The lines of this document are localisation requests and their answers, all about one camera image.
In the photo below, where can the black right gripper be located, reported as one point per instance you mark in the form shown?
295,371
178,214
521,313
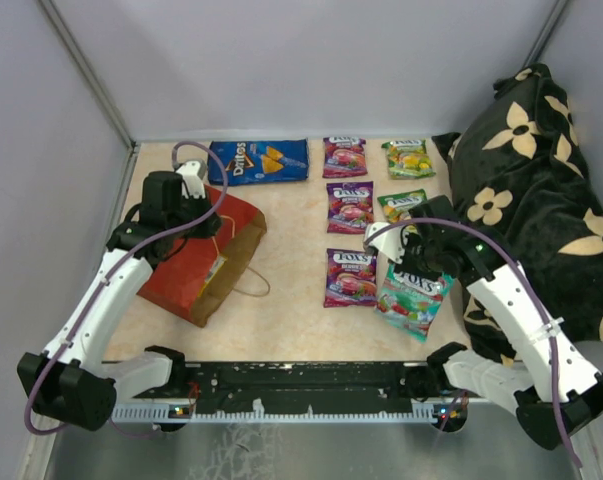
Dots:
416,251

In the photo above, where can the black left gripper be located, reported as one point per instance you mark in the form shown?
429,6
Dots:
204,223

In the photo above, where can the teal candy packet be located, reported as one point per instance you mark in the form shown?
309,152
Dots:
411,302

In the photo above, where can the red paper bag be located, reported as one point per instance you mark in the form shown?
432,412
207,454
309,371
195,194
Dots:
195,282

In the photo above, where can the purple berries candy packet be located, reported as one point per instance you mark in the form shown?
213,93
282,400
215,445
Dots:
350,207
350,279
344,157

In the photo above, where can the green snack packet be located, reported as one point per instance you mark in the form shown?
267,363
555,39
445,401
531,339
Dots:
408,159

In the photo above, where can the blue snack packet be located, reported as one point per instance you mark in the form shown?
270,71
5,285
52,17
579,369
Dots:
259,162

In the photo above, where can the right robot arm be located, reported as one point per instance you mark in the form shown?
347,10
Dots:
556,391

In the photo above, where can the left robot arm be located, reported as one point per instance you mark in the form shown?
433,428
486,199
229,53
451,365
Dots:
68,380

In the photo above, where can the black floral blanket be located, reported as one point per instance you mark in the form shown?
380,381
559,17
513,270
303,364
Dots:
519,172

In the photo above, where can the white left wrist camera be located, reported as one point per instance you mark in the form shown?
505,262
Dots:
193,173

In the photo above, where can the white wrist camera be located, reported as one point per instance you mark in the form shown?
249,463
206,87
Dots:
193,173
390,243

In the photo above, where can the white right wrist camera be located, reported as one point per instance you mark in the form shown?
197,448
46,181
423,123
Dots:
390,243

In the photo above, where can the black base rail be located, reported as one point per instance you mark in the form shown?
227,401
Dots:
295,388

